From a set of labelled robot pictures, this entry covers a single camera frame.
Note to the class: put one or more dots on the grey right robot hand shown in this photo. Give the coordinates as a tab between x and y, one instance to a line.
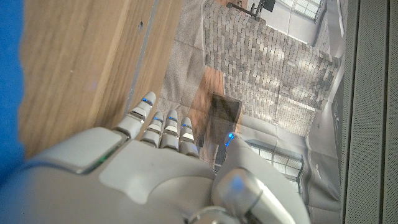
149	183

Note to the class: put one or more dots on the blue ice pack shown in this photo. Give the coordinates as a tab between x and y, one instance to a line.
9	77

